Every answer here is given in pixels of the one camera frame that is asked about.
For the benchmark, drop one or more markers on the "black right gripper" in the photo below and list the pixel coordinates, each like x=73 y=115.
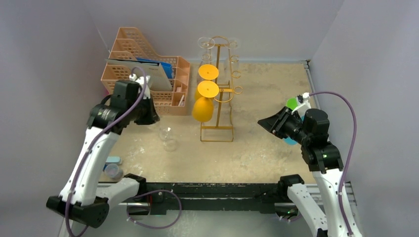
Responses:
x=279 y=121

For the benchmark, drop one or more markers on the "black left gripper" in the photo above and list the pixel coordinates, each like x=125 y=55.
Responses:
x=152 y=116

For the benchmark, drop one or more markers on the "yellow plastic goblet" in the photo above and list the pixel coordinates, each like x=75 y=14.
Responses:
x=203 y=109
x=207 y=77

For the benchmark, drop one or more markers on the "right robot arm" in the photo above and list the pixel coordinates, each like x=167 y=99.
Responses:
x=335 y=218

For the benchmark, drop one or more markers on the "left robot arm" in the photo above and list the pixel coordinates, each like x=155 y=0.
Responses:
x=80 y=199

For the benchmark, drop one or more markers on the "green plastic goblet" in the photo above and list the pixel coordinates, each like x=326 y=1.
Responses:
x=291 y=103

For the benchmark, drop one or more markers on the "blue plastic goblet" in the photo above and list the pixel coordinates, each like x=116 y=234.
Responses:
x=289 y=141

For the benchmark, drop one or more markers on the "grey paper folder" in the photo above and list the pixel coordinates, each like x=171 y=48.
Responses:
x=159 y=80

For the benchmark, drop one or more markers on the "blue small container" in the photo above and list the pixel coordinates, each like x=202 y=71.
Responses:
x=112 y=160

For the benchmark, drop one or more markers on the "small clear plastic cup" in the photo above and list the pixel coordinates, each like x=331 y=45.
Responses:
x=113 y=171

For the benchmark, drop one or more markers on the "peach plastic file organizer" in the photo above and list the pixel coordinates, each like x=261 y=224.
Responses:
x=169 y=75

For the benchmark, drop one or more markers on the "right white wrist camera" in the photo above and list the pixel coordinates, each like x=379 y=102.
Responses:
x=300 y=104

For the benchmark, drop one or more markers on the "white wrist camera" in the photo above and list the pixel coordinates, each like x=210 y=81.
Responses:
x=300 y=104
x=144 y=83

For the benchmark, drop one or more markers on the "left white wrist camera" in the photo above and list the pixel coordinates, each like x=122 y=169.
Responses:
x=144 y=83

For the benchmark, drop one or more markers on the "gold wire wine glass rack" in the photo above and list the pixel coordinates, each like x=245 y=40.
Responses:
x=222 y=119

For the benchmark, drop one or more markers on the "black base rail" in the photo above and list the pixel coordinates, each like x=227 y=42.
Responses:
x=265 y=198

